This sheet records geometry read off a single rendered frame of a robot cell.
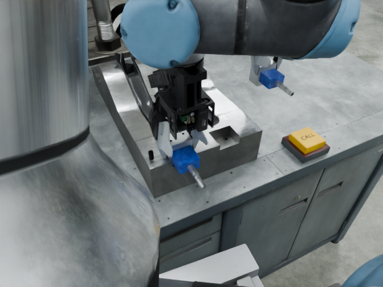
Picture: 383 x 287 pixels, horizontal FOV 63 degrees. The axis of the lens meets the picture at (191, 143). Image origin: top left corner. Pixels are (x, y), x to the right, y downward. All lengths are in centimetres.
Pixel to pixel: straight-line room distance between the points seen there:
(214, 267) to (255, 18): 26
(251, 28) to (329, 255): 139
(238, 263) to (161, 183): 31
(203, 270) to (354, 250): 136
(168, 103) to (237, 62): 67
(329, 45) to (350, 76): 83
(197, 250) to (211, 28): 70
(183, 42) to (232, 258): 23
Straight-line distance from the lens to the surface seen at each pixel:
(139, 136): 67
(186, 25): 29
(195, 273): 36
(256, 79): 80
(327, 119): 92
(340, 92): 106
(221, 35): 31
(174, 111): 47
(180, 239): 82
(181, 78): 45
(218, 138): 69
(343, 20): 33
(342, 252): 165
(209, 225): 83
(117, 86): 79
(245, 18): 31
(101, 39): 126
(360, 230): 176
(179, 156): 58
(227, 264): 36
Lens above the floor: 132
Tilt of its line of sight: 42 degrees down
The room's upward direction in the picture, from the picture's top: straight up
